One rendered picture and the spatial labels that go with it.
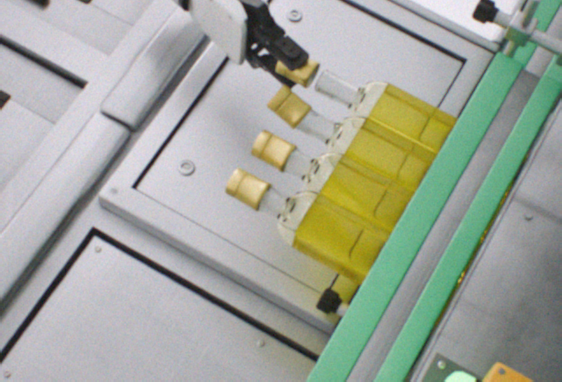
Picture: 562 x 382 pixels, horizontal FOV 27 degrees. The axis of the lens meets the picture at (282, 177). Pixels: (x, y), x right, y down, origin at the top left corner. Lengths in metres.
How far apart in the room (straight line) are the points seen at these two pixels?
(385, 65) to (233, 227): 0.32
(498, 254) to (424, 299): 0.09
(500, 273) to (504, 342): 0.07
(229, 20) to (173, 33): 0.20
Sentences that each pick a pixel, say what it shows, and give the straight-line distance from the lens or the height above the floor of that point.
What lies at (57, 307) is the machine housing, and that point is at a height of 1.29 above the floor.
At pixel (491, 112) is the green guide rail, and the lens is 1.26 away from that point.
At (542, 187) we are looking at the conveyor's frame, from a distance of 1.21.
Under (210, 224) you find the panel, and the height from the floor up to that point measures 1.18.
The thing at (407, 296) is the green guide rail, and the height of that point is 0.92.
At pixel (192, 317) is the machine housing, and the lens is 1.43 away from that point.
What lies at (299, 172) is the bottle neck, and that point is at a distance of 1.33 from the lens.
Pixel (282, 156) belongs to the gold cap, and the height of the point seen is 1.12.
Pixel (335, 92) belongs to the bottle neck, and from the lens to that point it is 1.39.
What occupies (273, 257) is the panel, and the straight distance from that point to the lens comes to 1.43.
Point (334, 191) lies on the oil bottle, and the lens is 1.30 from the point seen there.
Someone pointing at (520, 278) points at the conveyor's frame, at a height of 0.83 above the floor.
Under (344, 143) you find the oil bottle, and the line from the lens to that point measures 1.34.
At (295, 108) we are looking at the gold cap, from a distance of 1.36.
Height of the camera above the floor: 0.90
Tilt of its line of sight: 9 degrees up
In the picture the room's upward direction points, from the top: 61 degrees counter-clockwise
